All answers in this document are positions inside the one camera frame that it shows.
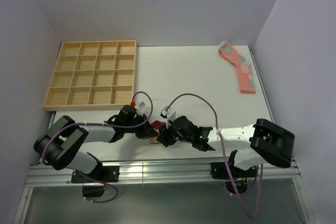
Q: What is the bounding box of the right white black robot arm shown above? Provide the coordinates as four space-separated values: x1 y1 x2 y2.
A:
157 116 295 177

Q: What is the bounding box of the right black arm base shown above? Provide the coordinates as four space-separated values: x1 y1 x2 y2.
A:
210 162 258 195

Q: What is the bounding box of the wooden compartment tray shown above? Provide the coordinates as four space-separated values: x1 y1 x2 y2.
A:
43 40 138 111

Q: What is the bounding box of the aluminium mounting rail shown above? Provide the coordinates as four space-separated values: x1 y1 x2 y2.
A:
25 155 301 187

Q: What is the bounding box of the beige red purple striped sock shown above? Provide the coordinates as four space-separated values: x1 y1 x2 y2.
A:
150 120 165 145

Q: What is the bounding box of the pink patterned sock pair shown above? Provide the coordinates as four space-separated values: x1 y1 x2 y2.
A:
218 40 256 94

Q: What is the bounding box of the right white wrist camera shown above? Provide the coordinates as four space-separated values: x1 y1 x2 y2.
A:
160 106 176 122

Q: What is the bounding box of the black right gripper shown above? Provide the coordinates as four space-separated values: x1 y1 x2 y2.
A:
156 116 193 147

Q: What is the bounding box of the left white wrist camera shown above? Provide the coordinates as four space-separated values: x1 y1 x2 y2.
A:
131 101 146 114

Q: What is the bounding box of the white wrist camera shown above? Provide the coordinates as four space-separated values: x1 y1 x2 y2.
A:
160 106 176 122
131 101 146 114

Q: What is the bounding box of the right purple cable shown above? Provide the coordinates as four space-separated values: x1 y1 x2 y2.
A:
167 93 264 219

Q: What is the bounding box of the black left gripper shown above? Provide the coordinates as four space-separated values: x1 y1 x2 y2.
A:
124 114 158 139

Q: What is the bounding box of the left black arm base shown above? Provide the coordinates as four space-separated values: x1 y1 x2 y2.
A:
71 165 120 198

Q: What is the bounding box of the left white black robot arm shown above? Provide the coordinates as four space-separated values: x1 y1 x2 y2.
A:
34 105 159 182

